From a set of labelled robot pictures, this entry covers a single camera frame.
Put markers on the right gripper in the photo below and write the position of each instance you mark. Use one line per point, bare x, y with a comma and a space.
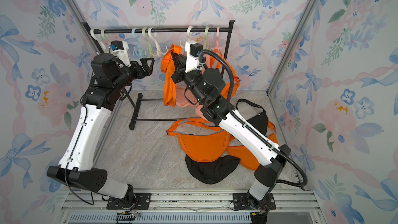
182, 74

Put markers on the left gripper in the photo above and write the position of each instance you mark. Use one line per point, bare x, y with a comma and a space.
137, 68

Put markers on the pink bag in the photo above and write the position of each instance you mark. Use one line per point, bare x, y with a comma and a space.
185, 98

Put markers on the black bag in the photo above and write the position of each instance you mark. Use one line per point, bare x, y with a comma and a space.
212, 172
259, 121

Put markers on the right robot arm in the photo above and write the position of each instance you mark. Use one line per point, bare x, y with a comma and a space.
206, 84

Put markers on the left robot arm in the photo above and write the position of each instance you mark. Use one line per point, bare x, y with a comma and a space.
75, 169

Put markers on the light blue hook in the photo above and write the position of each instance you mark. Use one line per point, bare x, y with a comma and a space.
137, 50

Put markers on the white hook middle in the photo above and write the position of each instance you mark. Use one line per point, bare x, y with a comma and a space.
152, 36

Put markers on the white hook with pink bag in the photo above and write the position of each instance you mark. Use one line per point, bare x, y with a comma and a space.
188, 35

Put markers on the light green hook right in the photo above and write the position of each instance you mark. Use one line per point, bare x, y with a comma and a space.
206, 44

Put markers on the light green hook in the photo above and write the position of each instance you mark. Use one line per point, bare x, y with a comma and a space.
206, 44
104, 36
149, 45

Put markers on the light green hook middle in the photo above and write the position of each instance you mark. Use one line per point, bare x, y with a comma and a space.
149, 45

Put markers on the light green hook left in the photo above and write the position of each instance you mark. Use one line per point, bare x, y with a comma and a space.
104, 36

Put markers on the white hook far left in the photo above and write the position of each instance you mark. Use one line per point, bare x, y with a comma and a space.
103, 47

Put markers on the black clothes rack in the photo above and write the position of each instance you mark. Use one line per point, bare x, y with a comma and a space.
140, 99

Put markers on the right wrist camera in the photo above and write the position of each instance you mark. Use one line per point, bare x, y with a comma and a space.
193, 62

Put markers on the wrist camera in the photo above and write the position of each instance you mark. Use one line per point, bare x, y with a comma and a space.
120, 50
193, 62

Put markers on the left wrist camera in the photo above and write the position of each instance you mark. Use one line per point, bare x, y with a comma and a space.
120, 50

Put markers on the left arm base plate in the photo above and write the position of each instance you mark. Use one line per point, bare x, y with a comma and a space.
136, 201

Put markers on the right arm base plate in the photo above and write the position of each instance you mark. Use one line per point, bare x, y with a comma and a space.
243, 201

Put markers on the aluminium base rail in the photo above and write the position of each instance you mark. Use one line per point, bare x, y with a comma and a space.
195, 206

